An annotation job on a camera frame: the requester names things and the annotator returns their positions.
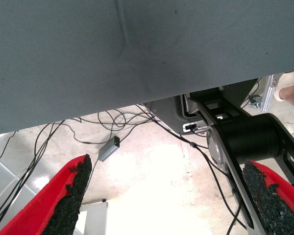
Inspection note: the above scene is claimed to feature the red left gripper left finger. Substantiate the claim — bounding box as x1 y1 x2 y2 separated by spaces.
0 153 93 235

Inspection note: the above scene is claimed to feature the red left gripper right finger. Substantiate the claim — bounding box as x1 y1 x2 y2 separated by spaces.
242 159 294 235

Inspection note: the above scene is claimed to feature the white box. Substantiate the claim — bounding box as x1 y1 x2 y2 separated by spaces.
73 199 110 235

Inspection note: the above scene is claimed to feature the small grey adapter box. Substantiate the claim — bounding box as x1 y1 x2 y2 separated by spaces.
98 135 121 163

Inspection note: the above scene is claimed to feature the small caster wheel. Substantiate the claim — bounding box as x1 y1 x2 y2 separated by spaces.
249 95 262 109

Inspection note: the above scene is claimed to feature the aluminium profile bar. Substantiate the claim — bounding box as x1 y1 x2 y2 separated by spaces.
259 74 280 114

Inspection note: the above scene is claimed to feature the white connector module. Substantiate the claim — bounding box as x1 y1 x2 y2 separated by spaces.
182 120 208 135

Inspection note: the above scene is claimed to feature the grey side panel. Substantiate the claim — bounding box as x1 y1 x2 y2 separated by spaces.
144 96 187 134

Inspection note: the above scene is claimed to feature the dark grey table cloth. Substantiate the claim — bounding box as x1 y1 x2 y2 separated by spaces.
0 0 294 137

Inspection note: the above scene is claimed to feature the black metal frame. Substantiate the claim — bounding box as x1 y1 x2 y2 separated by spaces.
181 78 294 235

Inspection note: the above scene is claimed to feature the black adapter box cable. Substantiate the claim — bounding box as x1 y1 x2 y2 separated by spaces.
70 117 113 145

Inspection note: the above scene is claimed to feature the long thin black floor cable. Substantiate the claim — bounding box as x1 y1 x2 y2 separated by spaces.
134 104 247 235

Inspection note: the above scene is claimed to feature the looped thin black floor cable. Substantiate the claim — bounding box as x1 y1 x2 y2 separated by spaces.
98 107 162 130

